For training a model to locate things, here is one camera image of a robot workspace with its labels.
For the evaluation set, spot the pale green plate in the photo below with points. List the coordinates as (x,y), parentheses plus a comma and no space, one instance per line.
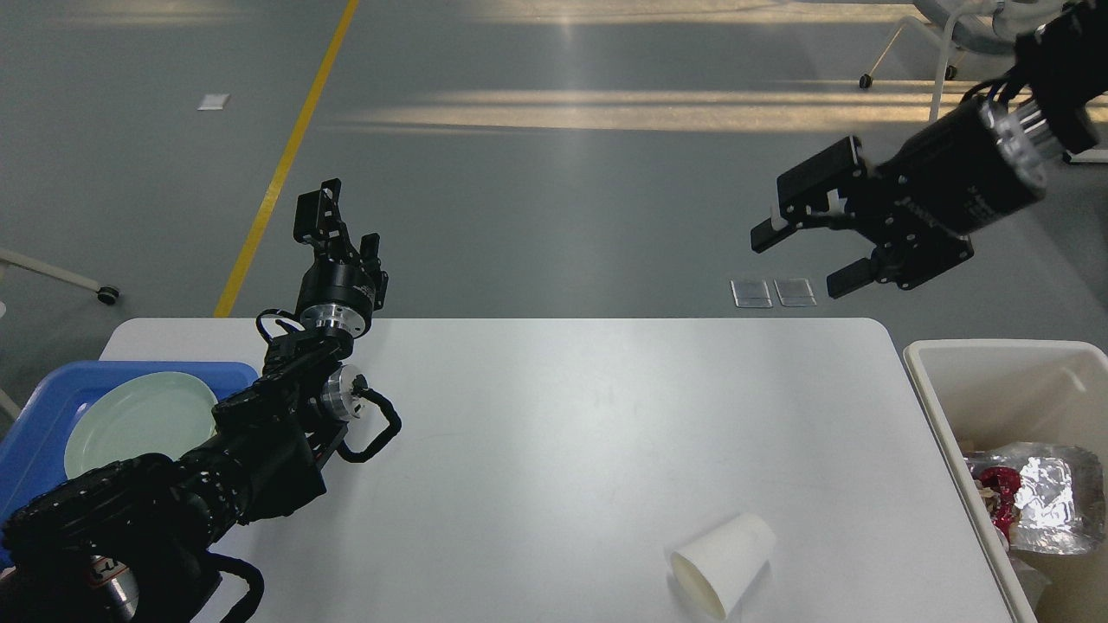
(164,412)

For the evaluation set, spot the white plastic bin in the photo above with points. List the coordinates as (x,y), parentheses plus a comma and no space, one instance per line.
(982,394)

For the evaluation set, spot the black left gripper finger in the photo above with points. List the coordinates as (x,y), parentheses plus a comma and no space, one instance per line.
(318,224)
(368,251)

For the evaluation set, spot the white caster leg left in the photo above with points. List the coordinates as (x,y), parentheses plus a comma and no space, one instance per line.
(106,294)

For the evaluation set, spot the white paper cup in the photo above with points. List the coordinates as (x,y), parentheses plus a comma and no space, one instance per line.
(717,568)

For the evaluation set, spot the red crushed wrapper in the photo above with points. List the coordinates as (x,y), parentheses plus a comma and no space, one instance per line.
(999,486)

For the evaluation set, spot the clear floor plate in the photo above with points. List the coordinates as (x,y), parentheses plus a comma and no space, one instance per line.
(795,293)
(751,294)

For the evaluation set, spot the foil bag with brown paper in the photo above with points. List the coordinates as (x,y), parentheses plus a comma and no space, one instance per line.
(1062,498)

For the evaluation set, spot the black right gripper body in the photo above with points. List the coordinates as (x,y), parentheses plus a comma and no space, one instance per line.
(976,165)

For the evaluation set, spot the white bar on floor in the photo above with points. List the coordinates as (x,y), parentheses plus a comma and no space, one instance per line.
(1097,155)

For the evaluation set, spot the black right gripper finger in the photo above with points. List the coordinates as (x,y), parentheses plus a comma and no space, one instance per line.
(813,194)
(854,276)

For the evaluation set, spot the blue plastic tray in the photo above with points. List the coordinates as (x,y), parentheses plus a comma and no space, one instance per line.
(34,447)

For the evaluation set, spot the white rolling chair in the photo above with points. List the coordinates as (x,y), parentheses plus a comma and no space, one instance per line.
(957,28)

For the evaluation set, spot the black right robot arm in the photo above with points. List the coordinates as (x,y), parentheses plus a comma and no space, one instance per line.
(1061,65)

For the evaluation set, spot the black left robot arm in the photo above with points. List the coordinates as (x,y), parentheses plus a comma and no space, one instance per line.
(132,541)

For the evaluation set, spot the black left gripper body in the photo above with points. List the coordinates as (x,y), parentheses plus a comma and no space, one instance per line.
(341,296)

